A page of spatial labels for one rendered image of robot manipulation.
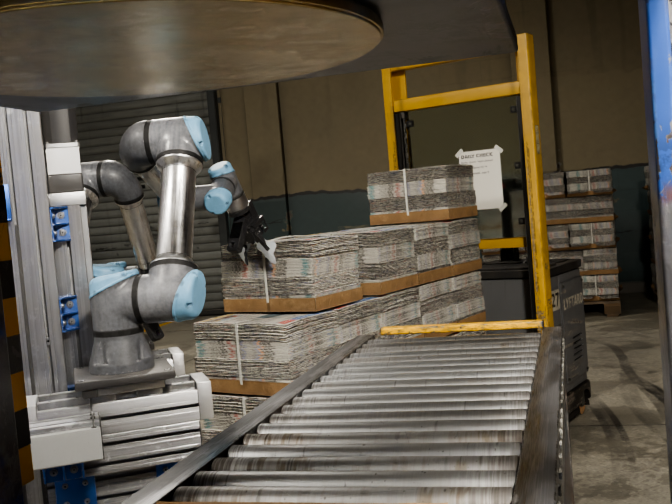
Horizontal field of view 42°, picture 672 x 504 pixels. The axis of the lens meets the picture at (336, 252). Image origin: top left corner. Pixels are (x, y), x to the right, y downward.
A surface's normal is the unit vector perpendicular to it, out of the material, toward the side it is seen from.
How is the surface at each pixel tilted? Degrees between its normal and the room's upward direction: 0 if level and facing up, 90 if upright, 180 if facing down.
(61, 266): 90
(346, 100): 90
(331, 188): 90
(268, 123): 90
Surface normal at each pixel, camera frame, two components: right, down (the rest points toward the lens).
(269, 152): -0.26, 0.07
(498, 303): -0.54, 0.09
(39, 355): 0.29, 0.03
